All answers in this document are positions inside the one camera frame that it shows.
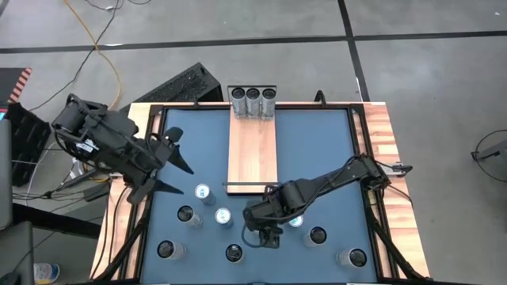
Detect white Celsius can yellow band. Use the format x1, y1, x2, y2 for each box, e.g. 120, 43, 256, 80
224, 243, 246, 265

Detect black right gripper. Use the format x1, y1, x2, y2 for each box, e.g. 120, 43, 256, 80
243, 197, 284, 249

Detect black table frame rails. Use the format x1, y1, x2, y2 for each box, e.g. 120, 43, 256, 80
118, 101, 399, 285

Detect black wire floor stand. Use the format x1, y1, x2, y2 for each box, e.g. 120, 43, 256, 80
470, 128, 507, 188

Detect wooden shelf black metal frame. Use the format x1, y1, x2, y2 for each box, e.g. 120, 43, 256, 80
222, 84, 282, 197

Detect black floor beam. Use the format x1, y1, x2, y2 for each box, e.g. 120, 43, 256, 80
11, 203, 102, 240

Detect white Celsius can black lid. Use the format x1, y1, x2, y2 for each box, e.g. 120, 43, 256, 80
336, 247, 368, 269
303, 226, 328, 249

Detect black diagonal support strut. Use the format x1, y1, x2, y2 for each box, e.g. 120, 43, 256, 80
362, 189, 427, 283
91, 189, 155, 283

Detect grey panel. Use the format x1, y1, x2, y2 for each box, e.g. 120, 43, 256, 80
0, 118, 13, 230

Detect orange black striped board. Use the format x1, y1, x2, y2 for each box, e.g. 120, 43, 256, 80
0, 66, 32, 105

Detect white Celsius Peach Vibe can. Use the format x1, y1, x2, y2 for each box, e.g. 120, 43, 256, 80
176, 204, 204, 229
156, 239, 187, 261

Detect white blue yellow container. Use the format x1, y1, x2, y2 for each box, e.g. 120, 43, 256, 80
33, 262, 61, 285

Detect white Celsius Arctic Vibe can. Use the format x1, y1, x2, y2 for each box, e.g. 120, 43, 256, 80
261, 86, 277, 121
231, 86, 247, 120
246, 86, 261, 119

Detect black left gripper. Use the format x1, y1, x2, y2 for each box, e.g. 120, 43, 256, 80
127, 127, 195, 205

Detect black power adapter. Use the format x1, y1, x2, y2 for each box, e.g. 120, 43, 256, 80
82, 184, 111, 202

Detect black floor cable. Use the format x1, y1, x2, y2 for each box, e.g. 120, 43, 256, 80
28, 0, 154, 112

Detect black plastic crate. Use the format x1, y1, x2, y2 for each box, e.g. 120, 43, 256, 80
6, 101, 52, 188

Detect blue table mat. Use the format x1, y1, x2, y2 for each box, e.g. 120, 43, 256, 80
140, 108, 379, 284

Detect yellow floor cable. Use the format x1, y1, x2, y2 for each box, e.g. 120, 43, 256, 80
63, 0, 122, 112

